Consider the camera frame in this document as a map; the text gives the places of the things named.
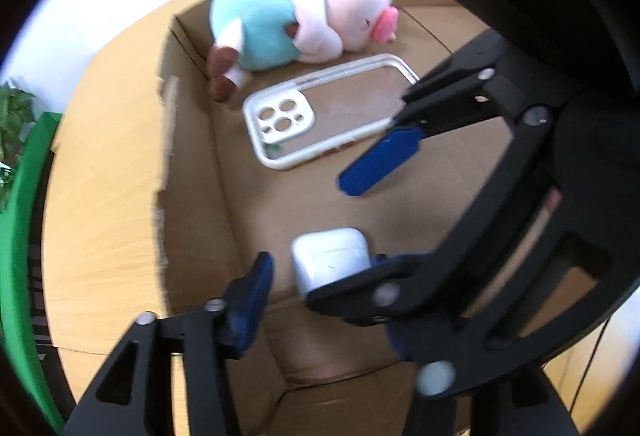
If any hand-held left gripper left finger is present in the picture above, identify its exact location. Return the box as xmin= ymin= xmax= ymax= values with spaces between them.
xmin=62 ymin=251 xmax=276 ymax=436

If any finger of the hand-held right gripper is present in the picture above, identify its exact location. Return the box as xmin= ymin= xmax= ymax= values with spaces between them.
xmin=304 ymin=115 xmax=627 ymax=393
xmin=338 ymin=29 xmax=582 ymax=198

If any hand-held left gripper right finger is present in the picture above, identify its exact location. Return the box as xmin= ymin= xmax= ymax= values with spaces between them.
xmin=386 ymin=320 xmax=582 ymax=436

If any white earbud case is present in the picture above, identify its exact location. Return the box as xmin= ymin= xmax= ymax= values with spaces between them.
xmin=291 ymin=227 xmax=374 ymax=300

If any brown cardboard box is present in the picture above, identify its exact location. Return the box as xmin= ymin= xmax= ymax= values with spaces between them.
xmin=150 ymin=0 xmax=601 ymax=436

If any white clear phone case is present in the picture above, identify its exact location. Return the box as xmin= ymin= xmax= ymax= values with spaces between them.
xmin=242 ymin=52 xmax=421 ymax=172

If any pink and teal pig plush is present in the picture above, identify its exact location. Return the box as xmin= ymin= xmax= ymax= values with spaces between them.
xmin=207 ymin=0 xmax=429 ymax=104

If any green potted plant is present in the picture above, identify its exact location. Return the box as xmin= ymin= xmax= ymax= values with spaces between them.
xmin=0 ymin=84 xmax=37 ymax=207

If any black cable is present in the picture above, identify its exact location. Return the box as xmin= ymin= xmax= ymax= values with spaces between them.
xmin=570 ymin=316 xmax=609 ymax=417

